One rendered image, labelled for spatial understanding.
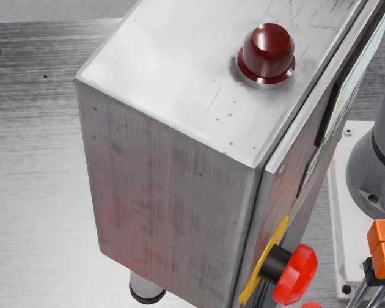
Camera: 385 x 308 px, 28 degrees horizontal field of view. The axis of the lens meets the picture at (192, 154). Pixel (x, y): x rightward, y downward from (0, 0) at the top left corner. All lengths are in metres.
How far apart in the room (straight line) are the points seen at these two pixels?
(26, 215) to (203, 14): 0.71
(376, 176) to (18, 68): 0.55
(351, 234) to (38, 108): 0.48
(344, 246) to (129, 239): 0.55
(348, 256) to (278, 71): 0.65
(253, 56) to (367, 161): 0.65
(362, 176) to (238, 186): 0.65
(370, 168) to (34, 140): 0.46
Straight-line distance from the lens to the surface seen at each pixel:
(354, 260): 0.96
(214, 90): 0.34
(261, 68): 0.33
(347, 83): 0.39
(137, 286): 0.68
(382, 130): 0.91
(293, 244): 0.72
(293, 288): 0.45
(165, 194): 0.38
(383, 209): 0.98
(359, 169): 0.98
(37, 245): 1.02
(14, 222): 1.04
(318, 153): 0.44
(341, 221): 0.99
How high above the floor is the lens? 1.75
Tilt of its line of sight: 58 degrees down
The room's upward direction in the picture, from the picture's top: 4 degrees clockwise
